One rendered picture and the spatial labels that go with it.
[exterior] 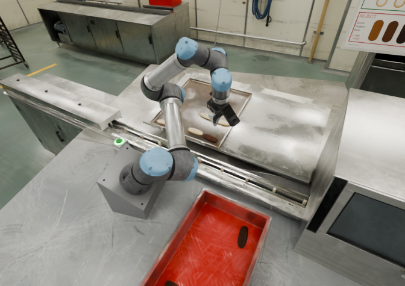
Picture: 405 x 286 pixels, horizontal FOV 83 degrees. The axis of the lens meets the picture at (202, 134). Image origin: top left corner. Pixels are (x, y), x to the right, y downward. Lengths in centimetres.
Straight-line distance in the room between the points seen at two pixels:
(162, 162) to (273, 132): 71
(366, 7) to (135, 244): 159
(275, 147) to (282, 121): 20
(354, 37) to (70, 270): 177
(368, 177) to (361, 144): 13
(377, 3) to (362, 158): 96
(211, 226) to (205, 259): 14
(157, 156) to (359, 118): 74
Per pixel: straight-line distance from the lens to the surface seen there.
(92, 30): 498
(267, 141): 133
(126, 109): 184
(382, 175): 78
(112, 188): 106
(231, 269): 103
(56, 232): 129
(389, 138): 91
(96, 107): 176
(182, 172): 98
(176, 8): 458
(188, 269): 103
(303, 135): 139
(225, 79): 85
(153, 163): 90
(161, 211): 116
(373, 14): 158
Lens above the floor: 180
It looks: 41 degrees down
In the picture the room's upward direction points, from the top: 3 degrees counter-clockwise
